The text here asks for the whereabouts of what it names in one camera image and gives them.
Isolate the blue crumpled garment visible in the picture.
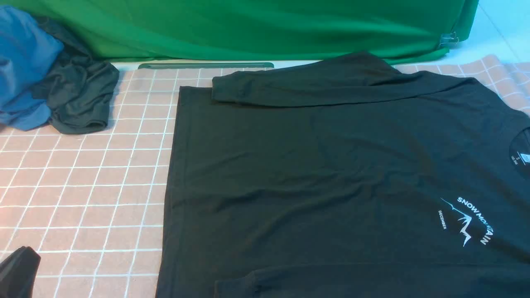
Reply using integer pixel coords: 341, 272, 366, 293
0, 5, 64, 131

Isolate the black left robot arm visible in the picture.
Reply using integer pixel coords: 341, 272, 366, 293
0, 246, 41, 298

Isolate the green backdrop cloth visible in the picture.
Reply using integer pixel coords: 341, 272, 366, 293
1, 0, 479, 64

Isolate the green strip at table edge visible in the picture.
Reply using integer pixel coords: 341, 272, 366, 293
138, 62, 274, 70

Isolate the dark gray crumpled garment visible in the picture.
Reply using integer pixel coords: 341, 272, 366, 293
31, 16, 120, 135

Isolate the metal binder clip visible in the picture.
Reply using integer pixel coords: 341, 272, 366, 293
439, 31, 460, 48

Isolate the dark gray long-sleeve top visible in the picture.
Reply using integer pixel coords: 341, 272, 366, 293
155, 53, 529, 298

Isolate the pink grid-pattern table mat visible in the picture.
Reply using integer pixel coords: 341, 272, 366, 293
1, 55, 529, 298

